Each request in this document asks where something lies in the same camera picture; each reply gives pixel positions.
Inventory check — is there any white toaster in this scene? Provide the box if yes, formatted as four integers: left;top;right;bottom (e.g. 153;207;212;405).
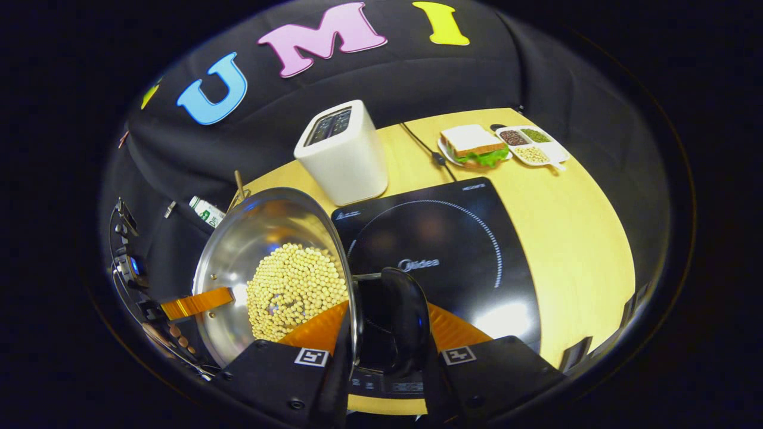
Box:
294;100;390;207

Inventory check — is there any white green drink bottle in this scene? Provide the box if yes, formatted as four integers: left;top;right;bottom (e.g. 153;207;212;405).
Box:
189;196;227;229

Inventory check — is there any steel pot with black handles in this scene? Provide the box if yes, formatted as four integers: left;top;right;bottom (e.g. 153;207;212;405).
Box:
192;187;432;380

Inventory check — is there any white plate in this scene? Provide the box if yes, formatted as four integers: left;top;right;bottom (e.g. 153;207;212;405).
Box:
437;137;513;170

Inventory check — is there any white divided dish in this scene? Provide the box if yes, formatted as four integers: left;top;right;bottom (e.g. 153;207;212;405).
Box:
495;125;570;172

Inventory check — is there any black induction cooktop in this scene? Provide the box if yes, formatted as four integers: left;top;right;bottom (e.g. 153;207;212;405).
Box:
331;177;542;399

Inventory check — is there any black power cable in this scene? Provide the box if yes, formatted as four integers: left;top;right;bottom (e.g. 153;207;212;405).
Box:
400;122;458;182

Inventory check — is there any sandwich with lettuce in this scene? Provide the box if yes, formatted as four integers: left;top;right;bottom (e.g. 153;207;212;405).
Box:
441;124;511;167

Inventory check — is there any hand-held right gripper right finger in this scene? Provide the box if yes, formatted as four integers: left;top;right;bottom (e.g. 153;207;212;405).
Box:
417;301;567;427

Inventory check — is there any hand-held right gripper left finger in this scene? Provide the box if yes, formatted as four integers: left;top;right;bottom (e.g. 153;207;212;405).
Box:
218;301;358;427

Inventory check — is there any small soybean portion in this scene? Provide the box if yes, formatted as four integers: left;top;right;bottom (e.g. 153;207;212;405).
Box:
514;146;550;165

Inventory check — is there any black backdrop cloth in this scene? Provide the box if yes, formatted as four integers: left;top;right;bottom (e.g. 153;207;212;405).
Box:
100;0;674;299

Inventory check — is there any pile of soybeans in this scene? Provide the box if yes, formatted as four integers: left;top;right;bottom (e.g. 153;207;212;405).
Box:
246;243;350;343

